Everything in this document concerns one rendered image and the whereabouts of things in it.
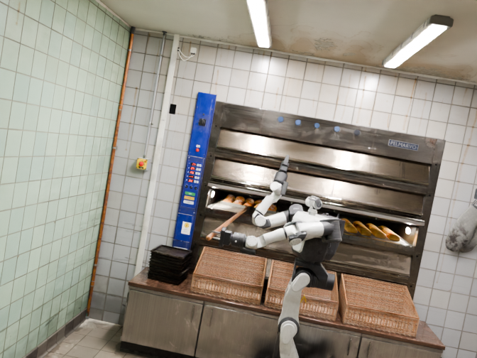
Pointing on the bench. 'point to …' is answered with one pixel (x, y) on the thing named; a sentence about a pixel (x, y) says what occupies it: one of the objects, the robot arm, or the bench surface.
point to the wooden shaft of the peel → (226, 224)
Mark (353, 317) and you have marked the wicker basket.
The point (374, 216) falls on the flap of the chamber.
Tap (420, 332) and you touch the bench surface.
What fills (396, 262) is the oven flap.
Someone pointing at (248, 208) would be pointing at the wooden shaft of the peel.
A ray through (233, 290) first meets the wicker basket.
